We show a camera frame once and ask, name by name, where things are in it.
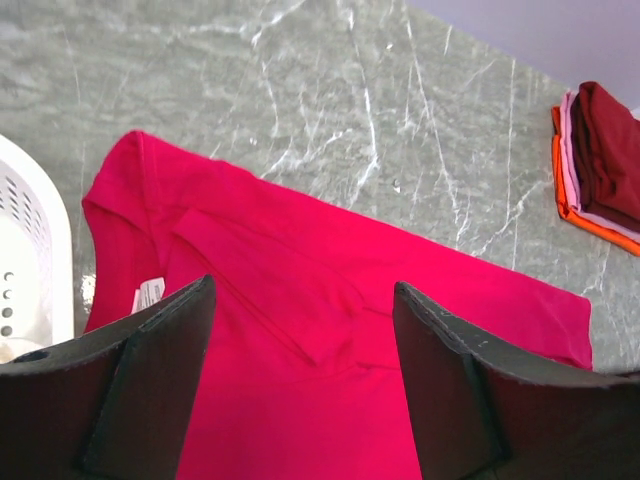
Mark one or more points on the hot pink t-shirt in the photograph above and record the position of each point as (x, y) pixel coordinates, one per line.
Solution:
(301, 378)

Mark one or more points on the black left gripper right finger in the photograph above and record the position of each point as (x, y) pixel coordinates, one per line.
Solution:
(482, 408)

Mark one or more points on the orange folded t-shirt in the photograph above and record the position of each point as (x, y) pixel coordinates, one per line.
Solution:
(565, 212)

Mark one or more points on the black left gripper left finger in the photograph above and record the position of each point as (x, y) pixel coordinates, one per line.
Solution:
(114, 403)

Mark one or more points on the dark red folded t-shirt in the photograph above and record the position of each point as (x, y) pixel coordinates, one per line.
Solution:
(614, 147)

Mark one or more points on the white plastic laundry basket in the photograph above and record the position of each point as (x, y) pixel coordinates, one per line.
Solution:
(37, 299)

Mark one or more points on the maroon folded t-shirt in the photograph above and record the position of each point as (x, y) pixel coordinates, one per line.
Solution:
(586, 174)

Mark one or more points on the pink folded t-shirt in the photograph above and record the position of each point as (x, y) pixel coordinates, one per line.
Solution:
(570, 177)

